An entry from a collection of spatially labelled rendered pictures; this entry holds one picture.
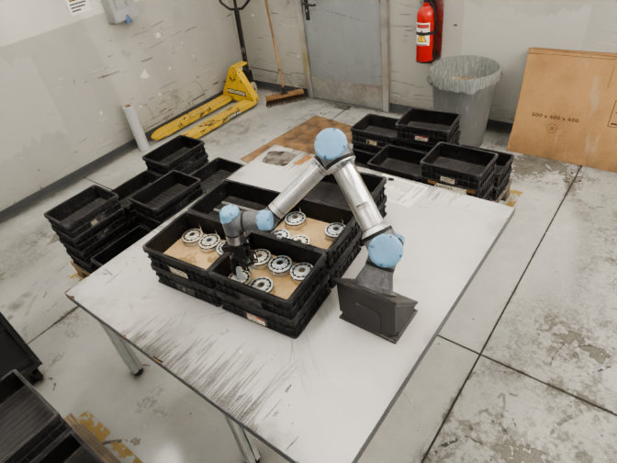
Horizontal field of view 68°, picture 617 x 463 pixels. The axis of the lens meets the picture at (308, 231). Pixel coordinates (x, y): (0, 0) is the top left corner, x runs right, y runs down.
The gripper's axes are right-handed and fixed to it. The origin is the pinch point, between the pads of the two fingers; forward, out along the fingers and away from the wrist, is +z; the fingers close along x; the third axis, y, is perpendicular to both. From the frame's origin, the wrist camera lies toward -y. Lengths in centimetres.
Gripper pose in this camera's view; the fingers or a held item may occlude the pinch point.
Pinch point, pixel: (244, 275)
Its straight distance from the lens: 196.2
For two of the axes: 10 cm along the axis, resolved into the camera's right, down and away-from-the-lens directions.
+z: 1.3, 7.7, 6.2
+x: 6.0, -5.6, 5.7
